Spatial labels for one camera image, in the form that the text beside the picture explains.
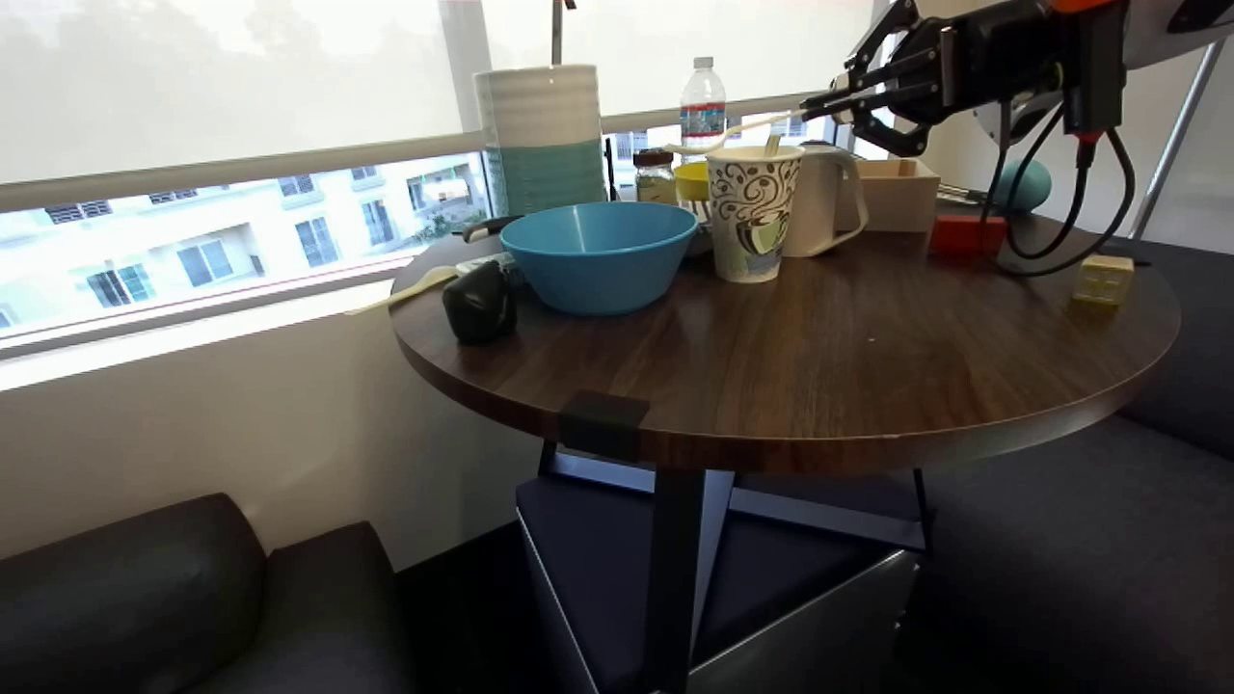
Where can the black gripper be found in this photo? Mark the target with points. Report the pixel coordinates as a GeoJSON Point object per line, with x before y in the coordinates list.
{"type": "Point", "coordinates": [1009, 59]}

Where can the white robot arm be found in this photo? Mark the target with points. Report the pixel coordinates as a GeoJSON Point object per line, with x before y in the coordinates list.
{"type": "Point", "coordinates": [1183, 32]}

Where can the patterned paper cup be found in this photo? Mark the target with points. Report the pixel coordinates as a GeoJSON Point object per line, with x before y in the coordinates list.
{"type": "Point", "coordinates": [755, 225]}

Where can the cream open box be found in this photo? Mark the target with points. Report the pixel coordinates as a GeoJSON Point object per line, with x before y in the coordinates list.
{"type": "Point", "coordinates": [900, 196]}

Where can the teal ball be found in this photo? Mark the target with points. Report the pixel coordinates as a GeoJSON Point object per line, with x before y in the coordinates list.
{"type": "Point", "coordinates": [1027, 187]}

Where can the white plastic pitcher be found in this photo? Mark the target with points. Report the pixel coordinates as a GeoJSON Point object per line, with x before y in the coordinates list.
{"type": "Point", "coordinates": [836, 204]}

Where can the orange red block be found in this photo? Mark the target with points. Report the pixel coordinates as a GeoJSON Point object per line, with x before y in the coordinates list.
{"type": "Point", "coordinates": [964, 240]}

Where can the clear water bottle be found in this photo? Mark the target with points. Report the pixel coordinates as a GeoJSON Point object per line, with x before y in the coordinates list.
{"type": "Point", "coordinates": [703, 102]}

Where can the yellow bowl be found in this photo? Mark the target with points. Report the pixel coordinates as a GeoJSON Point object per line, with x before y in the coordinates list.
{"type": "Point", "coordinates": [690, 183]}

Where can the grey metal pole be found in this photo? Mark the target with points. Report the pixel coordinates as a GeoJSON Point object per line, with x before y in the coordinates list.
{"type": "Point", "coordinates": [1163, 173]}

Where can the small wooden block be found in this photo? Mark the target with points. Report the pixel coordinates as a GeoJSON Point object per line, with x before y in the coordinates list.
{"type": "Point", "coordinates": [1106, 277]}

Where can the white roller blind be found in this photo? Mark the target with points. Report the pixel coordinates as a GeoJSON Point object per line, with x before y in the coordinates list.
{"type": "Point", "coordinates": [195, 79]}
{"type": "Point", "coordinates": [643, 40]}

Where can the spice jar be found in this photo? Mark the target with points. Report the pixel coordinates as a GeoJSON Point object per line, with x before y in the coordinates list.
{"type": "Point", "coordinates": [654, 177]}

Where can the thin bent rod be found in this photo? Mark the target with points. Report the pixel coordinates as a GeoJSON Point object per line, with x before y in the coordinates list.
{"type": "Point", "coordinates": [561, 32]}

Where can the blue plastic bowl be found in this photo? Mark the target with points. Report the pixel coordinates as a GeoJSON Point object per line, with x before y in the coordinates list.
{"type": "Point", "coordinates": [600, 263]}

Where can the white teal ribbed container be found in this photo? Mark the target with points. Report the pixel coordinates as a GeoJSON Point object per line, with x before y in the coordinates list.
{"type": "Point", "coordinates": [543, 140]}

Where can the black tape patch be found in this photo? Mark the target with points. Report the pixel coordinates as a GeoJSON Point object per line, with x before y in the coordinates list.
{"type": "Point", "coordinates": [603, 424]}

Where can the dark grey sofa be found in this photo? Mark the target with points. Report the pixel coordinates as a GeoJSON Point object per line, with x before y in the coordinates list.
{"type": "Point", "coordinates": [1091, 542]}

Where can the black rounded object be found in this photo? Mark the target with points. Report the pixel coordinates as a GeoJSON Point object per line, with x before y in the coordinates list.
{"type": "Point", "coordinates": [481, 306]}

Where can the dark metal table base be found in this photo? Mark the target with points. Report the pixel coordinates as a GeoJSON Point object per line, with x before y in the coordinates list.
{"type": "Point", "coordinates": [676, 581]}

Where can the black leather armchair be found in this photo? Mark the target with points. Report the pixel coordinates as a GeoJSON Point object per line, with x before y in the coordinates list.
{"type": "Point", "coordinates": [127, 604]}

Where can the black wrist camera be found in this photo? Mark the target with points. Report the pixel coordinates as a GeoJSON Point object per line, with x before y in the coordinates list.
{"type": "Point", "coordinates": [1106, 64]}

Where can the white window frame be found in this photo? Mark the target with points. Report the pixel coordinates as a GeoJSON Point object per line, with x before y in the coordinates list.
{"type": "Point", "coordinates": [464, 79]}

